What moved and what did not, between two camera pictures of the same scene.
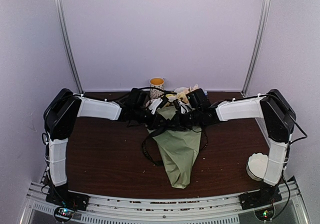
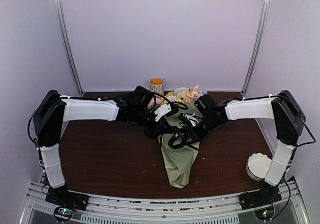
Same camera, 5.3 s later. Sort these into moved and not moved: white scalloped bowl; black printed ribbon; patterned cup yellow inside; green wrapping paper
Moved: black printed ribbon
Not moved: patterned cup yellow inside; green wrapping paper; white scalloped bowl
